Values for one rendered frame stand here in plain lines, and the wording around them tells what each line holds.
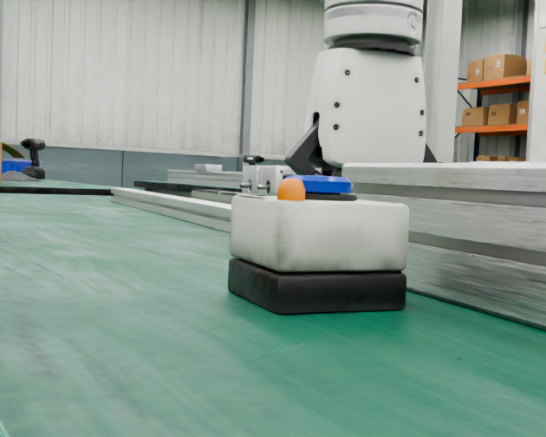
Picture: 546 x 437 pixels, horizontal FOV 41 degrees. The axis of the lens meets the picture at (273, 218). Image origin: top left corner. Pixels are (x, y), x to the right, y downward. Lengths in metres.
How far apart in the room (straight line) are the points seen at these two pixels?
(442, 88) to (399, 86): 8.16
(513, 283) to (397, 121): 0.26
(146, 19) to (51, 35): 1.59
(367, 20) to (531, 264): 0.27
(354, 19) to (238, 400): 0.42
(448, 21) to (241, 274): 8.56
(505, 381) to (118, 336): 0.16
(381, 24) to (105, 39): 11.63
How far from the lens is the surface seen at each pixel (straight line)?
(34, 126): 11.78
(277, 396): 0.25
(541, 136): 4.13
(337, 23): 0.62
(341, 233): 0.39
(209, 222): 0.98
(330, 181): 0.41
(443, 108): 8.78
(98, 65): 12.14
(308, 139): 0.61
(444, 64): 8.83
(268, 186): 1.59
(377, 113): 0.62
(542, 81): 4.17
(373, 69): 0.62
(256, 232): 0.40
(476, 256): 0.43
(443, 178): 0.46
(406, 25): 0.62
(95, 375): 0.27
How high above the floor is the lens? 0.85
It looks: 3 degrees down
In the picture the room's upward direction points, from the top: 2 degrees clockwise
